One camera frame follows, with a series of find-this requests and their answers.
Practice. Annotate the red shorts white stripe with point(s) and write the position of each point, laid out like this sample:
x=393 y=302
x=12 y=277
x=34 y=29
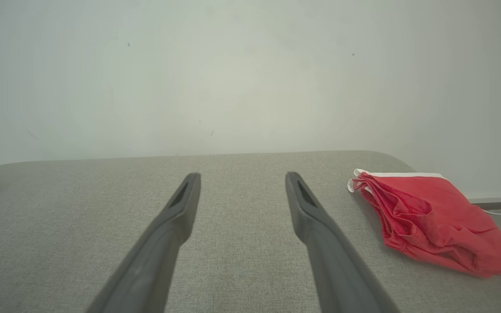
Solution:
x=442 y=226

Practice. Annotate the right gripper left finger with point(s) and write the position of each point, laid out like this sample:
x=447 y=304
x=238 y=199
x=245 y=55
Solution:
x=155 y=261

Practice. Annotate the grey fabric ironing board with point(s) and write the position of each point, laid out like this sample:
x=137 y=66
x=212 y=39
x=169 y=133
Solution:
x=242 y=261

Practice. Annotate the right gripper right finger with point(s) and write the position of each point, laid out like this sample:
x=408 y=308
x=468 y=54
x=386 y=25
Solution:
x=337 y=269

